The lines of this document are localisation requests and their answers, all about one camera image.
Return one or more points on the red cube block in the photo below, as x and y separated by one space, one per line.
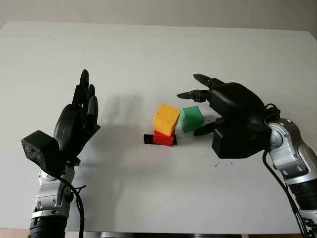
163 140

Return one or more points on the yellow cube block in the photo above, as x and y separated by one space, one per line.
166 119

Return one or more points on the black tape strip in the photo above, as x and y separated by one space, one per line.
148 139

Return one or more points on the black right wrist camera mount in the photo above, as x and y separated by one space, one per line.
235 143

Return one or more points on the green cube block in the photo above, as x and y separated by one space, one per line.
190 119

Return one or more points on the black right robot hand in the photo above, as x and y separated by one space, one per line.
235 104

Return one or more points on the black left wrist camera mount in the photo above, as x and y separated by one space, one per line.
39 148

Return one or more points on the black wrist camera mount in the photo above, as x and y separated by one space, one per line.
235 143
39 148

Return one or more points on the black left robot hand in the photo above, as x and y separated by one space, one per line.
69 129

